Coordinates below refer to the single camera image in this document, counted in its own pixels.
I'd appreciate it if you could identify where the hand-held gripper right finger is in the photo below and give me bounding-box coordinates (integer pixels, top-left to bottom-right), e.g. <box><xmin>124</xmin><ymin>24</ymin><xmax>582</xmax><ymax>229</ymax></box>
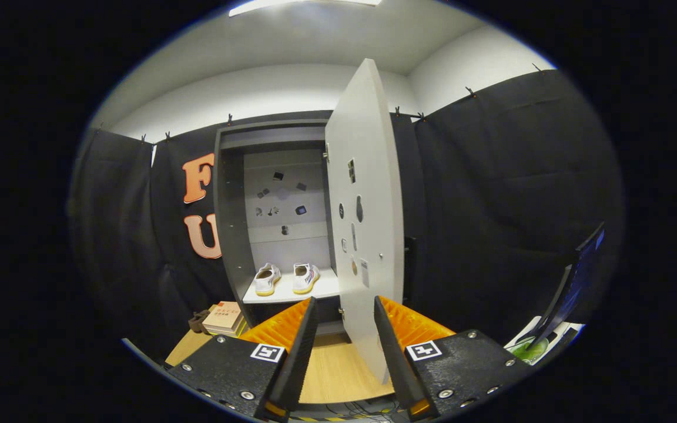
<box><xmin>374</xmin><ymin>296</ymin><xmax>533</xmax><ymax>421</ymax></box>

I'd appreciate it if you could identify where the beige orange cover book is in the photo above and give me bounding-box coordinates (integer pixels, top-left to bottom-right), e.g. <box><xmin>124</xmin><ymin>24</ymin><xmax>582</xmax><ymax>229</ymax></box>
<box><xmin>203</xmin><ymin>301</ymin><xmax>244</xmax><ymax>333</ymax></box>

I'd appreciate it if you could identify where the white shoe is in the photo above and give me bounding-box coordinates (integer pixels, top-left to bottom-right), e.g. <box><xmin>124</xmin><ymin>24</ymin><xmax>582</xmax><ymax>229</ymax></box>
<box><xmin>292</xmin><ymin>263</ymin><xmax>320</xmax><ymax>295</ymax></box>
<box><xmin>253</xmin><ymin>263</ymin><xmax>282</xmax><ymax>297</ymax></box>

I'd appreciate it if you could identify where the beige shoe cabinet door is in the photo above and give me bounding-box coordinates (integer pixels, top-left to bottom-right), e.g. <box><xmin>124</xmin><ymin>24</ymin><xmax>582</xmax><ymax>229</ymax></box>
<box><xmin>325</xmin><ymin>58</ymin><xmax>405</xmax><ymax>385</ymax></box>

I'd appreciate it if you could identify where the ceiling light panel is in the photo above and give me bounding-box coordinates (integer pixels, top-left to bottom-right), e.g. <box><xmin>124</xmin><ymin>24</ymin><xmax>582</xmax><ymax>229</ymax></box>
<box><xmin>228</xmin><ymin>0</ymin><xmax>383</xmax><ymax>17</ymax></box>

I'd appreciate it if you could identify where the green and white object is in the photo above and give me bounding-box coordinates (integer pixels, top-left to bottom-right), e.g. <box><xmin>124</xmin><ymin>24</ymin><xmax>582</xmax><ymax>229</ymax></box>
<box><xmin>504</xmin><ymin>316</ymin><xmax>586</xmax><ymax>365</ymax></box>

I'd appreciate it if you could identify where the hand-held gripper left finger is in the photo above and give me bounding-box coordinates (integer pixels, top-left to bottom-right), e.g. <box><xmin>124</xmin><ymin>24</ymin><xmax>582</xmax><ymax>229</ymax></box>
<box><xmin>165</xmin><ymin>297</ymin><xmax>319</xmax><ymax>422</ymax></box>

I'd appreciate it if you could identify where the dark computer monitor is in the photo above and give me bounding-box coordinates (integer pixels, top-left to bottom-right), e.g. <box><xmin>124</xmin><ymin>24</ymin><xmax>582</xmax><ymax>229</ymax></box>
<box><xmin>529</xmin><ymin>222</ymin><xmax>605</xmax><ymax>350</ymax></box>

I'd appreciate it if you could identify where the dark grey shoe cabinet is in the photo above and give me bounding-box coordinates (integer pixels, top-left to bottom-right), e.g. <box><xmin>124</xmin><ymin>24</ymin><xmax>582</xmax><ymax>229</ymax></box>
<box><xmin>214</xmin><ymin>119</ymin><xmax>351</xmax><ymax>344</ymax></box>

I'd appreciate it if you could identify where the black backdrop cloth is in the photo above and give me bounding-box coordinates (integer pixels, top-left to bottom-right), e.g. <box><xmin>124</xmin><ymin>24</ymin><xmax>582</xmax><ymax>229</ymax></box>
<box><xmin>68</xmin><ymin>69</ymin><xmax>624</xmax><ymax>377</ymax></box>

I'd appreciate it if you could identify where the dark brown small object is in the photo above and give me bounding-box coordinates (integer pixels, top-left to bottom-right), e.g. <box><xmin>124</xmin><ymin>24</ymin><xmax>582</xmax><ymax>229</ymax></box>
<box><xmin>189</xmin><ymin>310</ymin><xmax>213</xmax><ymax>334</ymax></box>

